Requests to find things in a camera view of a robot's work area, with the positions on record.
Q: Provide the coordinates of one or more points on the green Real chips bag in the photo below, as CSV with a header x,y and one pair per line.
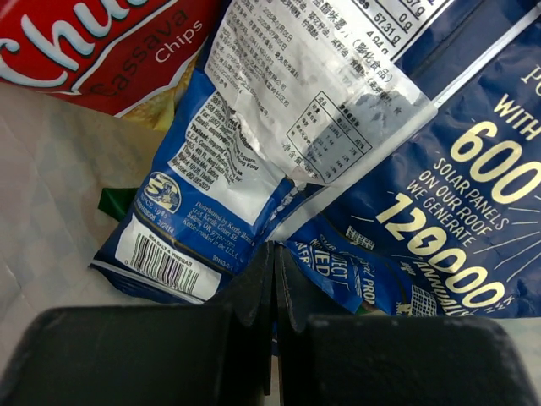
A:
x,y
115,202

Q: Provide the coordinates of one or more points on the red Chuba chips bag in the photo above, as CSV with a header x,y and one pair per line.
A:
x,y
130,59

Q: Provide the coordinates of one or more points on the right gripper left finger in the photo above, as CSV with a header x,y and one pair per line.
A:
x,y
217,353

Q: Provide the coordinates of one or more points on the checkered paper bag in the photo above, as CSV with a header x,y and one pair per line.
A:
x,y
55,160

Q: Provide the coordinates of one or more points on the blue snack packet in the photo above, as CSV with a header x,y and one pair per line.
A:
x,y
391,147

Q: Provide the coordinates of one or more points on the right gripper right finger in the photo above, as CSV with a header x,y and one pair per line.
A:
x,y
330,357

